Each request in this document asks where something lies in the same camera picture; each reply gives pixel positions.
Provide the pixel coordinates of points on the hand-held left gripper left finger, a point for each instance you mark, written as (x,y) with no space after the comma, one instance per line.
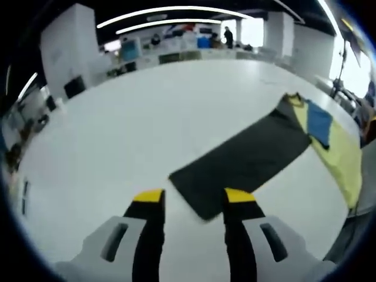
(147,235)

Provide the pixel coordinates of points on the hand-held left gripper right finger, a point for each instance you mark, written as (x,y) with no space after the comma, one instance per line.
(238,235)

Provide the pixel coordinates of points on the yellow blue grey garment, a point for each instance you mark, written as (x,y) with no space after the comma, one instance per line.
(249,158)

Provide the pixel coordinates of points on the black cabinet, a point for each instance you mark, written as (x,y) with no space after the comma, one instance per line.
(75,87)

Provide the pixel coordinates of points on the row of white cabinets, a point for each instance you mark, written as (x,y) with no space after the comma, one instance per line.
(217,54)

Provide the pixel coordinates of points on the light blue screen box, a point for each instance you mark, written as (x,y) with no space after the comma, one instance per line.
(130,50)

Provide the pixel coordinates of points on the straight ceiling light bar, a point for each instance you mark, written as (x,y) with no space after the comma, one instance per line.
(28,85)
(8,79)

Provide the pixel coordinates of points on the blue crate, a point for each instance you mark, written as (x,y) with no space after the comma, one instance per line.
(204,42)

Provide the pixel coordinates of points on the black tripod stand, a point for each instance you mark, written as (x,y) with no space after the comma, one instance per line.
(342,67)

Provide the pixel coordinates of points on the white square pillar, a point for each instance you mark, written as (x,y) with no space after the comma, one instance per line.
(279,35)
(67,44)

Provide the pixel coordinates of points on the long curved ceiling light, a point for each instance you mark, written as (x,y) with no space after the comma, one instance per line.
(101,25)
(120,30)

